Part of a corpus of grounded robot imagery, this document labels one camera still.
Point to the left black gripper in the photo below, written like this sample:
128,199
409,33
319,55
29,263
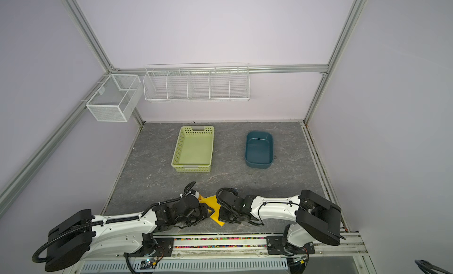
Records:
203,214

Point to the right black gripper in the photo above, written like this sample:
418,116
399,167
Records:
223,218

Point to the yellow paper napkin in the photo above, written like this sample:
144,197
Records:
214,208

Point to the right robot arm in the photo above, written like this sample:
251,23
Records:
312,217

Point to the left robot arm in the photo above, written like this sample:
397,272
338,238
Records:
88,236

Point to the green plastic basket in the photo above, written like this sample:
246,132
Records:
194,149

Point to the teal plastic tray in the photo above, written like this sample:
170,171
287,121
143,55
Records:
259,153

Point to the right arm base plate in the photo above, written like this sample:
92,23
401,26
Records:
276,245

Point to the white vented cable duct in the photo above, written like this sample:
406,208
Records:
185,265

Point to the white wire wall rack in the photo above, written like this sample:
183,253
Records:
197,82

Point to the white mesh wall box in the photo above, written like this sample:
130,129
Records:
116,98

